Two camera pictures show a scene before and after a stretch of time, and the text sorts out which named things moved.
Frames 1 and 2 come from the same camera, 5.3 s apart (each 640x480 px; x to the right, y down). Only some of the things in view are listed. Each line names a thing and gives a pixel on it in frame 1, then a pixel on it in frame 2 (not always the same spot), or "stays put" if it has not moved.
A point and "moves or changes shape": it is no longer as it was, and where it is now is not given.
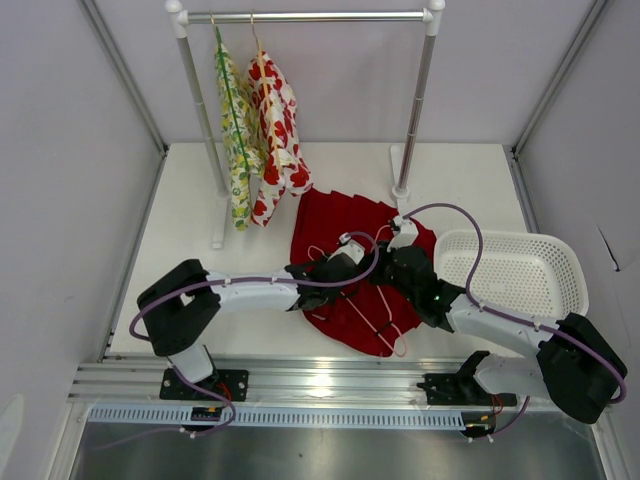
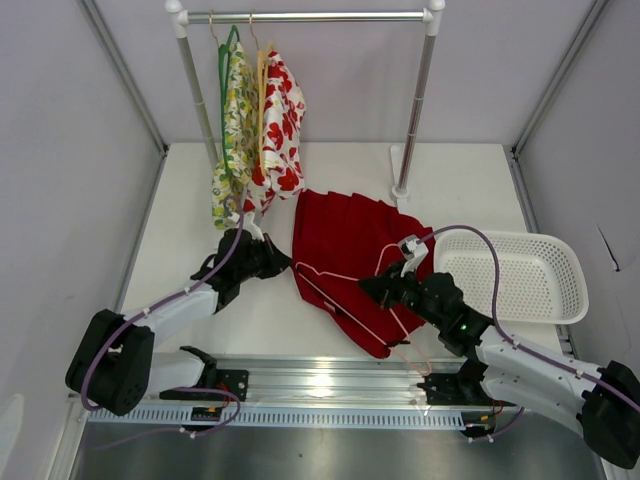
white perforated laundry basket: x=534 y=272 stays put
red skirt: x=369 y=312 stays put
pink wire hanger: x=372 y=247 moves or changes shape
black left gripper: x=322 y=261 → x=276 y=261
